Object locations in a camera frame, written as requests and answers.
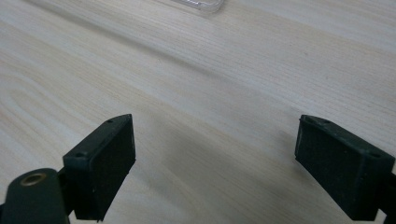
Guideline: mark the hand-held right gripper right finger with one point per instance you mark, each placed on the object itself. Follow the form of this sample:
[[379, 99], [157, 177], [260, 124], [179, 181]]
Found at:
[[342, 168]]

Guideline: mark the clear plastic container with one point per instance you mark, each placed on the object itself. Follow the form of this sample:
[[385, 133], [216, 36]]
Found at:
[[202, 5]]

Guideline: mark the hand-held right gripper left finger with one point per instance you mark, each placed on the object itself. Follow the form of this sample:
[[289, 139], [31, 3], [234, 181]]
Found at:
[[99, 168]]

